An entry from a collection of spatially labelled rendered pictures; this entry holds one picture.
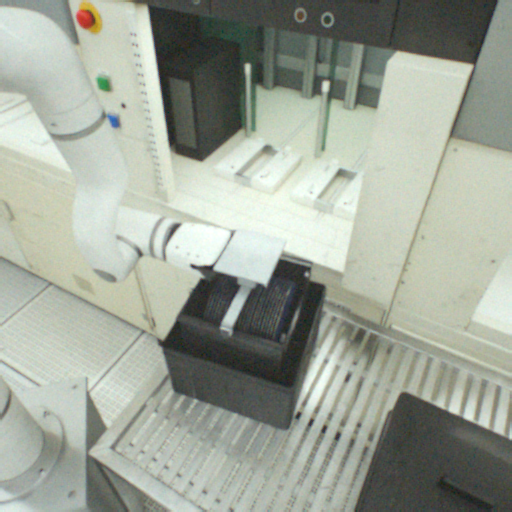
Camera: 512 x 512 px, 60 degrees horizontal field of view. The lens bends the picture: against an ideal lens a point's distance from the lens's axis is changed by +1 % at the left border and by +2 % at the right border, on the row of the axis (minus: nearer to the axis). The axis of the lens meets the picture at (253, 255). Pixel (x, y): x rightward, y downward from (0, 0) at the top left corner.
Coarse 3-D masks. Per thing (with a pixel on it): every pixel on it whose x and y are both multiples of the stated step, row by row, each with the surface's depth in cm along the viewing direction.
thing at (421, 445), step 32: (416, 416) 84; (448, 416) 84; (384, 448) 80; (416, 448) 80; (448, 448) 80; (480, 448) 80; (384, 480) 76; (416, 480) 76; (448, 480) 73; (480, 480) 76
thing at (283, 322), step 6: (294, 282) 91; (294, 288) 93; (288, 294) 87; (294, 294) 96; (288, 300) 89; (294, 300) 99; (288, 306) 91; (282, 312) 85; (288, 312) 94; (282, 318) 87; (288, 318) 96; (276, 324) 82; (282, 324) 89; (288, 324) 99; (276, 330) 83; (282, 330) 92; (276, 336) 86; (276, 342) 88
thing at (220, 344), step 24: (240, 240) 82; (264, 240) 82; (216, 264) 78; (240, 264) 78; (264, 264) 78; (288, 264) 93; (312, 264) 92; (240, 288) 84; (192, 312) 88; (192, 336) 86; (216, 336) 83; (240, 336) 79; (288, 336) 87; (216, 360) 89; (240, 360) 85; (264, 360) 82
